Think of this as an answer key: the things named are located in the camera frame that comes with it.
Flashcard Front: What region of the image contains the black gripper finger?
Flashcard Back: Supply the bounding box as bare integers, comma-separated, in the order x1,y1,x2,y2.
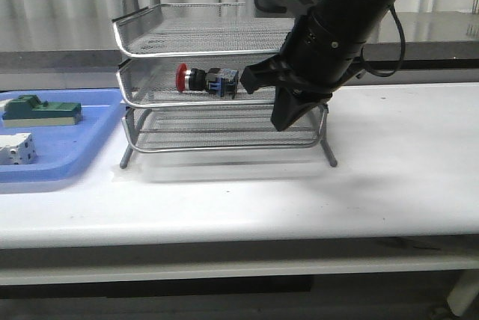
239,54,294,94
271,87,332,132

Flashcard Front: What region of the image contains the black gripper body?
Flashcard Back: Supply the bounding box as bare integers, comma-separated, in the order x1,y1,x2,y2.
275,11,365,99

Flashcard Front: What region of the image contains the red emergency stop button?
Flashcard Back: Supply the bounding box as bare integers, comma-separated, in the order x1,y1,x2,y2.
175,63,239,99

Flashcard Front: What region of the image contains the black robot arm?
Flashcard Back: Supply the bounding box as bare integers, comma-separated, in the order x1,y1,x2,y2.
240,0,395,131

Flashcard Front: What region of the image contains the dark stone counter ledge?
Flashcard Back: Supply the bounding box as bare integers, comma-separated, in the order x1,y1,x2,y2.
1,12,478,72

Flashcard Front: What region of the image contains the blue plastic tray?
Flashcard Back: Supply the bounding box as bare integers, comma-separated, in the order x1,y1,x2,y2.
1,88,126,194

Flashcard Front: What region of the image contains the white table leg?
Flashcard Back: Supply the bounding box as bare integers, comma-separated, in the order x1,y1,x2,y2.
446,269,479,316

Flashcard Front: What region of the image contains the white circuit breaker block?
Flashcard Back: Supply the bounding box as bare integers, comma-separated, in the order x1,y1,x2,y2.
0,133,37,165

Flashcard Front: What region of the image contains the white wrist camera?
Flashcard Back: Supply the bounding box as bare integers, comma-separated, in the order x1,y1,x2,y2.
245,0,319,18

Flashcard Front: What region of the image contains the green beige switch block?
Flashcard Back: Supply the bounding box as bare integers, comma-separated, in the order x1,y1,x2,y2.
2,95,82,128

